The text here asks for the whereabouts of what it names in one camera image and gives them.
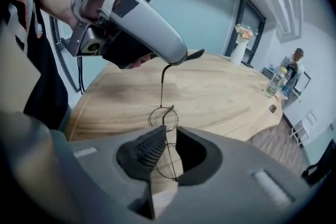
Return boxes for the black office chair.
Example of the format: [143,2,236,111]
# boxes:
[300,138,336,187]

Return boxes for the white frame rack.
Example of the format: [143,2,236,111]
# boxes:
[289,108,320,148]

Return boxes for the white vase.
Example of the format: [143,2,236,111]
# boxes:
[230,38,249,66]

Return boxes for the person's left hand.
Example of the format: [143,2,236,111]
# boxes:
[79,0,152,69]

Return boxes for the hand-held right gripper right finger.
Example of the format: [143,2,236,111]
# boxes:
[153,125,325,224]

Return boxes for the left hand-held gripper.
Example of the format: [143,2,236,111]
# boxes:
[69,0,189,70]

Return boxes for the pale flower bouquet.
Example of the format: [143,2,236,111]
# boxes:
[234,23,254,41]

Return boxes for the person's black printed t-shirt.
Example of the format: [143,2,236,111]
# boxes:
[0,0,71,131]

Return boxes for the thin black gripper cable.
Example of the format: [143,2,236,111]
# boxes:
[76,56,86,93]

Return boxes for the black-framed glass partition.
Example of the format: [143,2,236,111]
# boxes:
[49,0,267,94]

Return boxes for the clear plastic bottle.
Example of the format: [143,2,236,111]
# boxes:
[264,71,286,99]

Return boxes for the wire-rimmed eyeglasses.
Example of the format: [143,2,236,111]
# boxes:
[149,48,206,183]

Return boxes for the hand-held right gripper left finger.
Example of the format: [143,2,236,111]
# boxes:
[49,125,167,224]

